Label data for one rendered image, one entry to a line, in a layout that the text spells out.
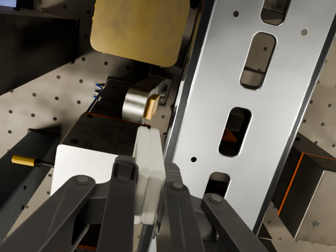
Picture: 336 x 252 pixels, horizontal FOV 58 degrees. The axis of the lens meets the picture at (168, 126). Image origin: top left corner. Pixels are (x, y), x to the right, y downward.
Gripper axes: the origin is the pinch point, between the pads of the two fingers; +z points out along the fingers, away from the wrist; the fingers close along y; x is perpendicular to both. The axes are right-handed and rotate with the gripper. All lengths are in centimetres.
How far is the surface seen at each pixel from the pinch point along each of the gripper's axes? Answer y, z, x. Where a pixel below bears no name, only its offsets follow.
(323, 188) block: 27.7, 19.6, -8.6
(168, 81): 3.0, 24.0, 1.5
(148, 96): 0.1, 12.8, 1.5
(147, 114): 0.4, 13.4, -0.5
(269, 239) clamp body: 36, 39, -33
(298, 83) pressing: 20.5, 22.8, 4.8
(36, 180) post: -16.7, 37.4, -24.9
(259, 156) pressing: 18.4, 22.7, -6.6
